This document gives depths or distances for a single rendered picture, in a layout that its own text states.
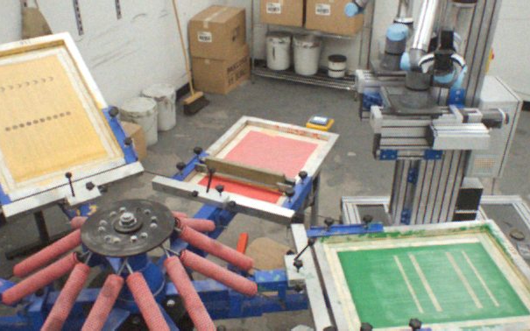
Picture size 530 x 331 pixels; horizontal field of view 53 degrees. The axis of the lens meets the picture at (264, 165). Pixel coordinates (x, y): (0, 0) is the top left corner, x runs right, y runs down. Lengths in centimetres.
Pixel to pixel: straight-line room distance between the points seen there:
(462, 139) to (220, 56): 347
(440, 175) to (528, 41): 290
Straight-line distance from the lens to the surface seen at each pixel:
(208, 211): 224
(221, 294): 193
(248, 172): 249
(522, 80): 595
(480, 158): 311
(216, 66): 574
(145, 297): 164
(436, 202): 325
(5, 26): 398
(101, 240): 173
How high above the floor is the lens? 236
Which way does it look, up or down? 32 degrees down
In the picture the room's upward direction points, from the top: straight up
